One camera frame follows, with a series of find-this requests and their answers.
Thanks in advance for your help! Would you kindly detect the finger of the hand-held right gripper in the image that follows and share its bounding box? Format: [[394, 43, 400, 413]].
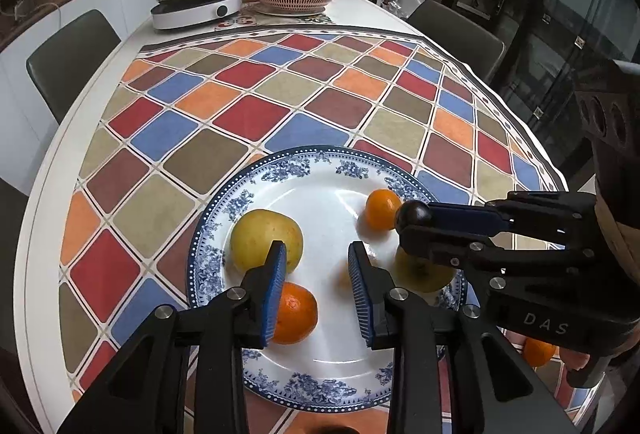
[[424, 191, 598, 247], [398, 220, 596, 296]]

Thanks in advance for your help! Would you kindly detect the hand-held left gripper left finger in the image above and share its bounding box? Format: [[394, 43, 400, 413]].
[[57, 239, 289, 434]]

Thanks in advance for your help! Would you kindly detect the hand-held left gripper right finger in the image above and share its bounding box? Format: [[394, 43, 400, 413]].
[[347, 241, 581, 434]]

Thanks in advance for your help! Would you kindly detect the large orange mandarin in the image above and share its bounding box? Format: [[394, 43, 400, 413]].
[[272, 283, 319, 345]]

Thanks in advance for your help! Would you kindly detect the green pear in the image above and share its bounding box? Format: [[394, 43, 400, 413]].
[[392, 249, 457, 293]]

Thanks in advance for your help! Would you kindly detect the large yellow pear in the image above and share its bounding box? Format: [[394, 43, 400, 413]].
[[229, 209, 305, 275]]

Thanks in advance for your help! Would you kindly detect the blue rimmed white plate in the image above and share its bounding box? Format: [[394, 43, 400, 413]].
[[186, 145, 469, 415]]

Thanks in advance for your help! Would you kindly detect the person's right hand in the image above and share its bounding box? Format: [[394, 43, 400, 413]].
[[559, 347, 599, 373]]

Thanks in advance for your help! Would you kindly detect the colourful checked tablecloth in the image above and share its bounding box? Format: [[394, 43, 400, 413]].
[[57, 25, 601, 434]]

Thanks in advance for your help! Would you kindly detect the dark glass cabinet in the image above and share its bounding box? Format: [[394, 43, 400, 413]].
[[447, 0, 628, 175]]

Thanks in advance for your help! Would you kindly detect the patterned placemat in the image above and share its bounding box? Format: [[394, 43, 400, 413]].
[[215, 10, 333, 31]]

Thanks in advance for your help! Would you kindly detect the white induction cooker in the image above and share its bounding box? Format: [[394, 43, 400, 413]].
[[150, 0, 245, 32]]

